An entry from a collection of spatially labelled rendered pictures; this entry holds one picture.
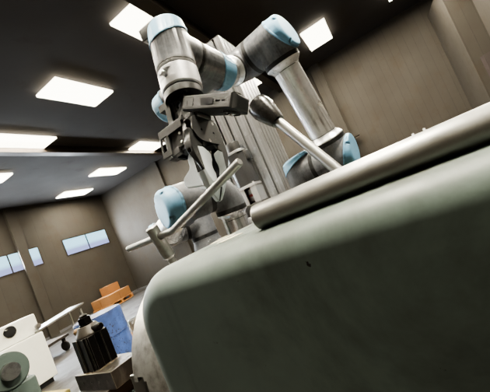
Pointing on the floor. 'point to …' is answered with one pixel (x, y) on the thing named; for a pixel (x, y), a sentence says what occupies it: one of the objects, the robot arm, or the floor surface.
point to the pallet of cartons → (111, 296)
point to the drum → (118, 330)
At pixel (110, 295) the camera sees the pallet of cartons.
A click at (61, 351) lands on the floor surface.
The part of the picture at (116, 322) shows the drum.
